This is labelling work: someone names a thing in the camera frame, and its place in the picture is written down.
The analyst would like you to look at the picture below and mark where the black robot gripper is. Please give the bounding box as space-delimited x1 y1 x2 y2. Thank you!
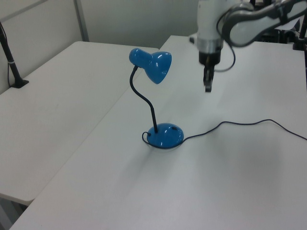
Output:
198 49 222 93

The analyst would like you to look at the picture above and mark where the blue desk lamp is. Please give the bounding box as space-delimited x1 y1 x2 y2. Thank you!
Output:
128 47 186 150

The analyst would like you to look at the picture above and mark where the black background equipment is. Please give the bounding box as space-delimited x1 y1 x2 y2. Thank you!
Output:
260 23 300 44

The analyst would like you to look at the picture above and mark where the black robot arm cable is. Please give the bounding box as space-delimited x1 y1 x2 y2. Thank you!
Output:
214 4 237 73

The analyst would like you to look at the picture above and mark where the black lamp power cable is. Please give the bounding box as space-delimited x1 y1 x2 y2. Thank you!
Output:
141 118 307 147

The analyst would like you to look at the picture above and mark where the grey partition frame post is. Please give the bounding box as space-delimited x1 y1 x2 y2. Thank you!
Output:
72 0 90 42

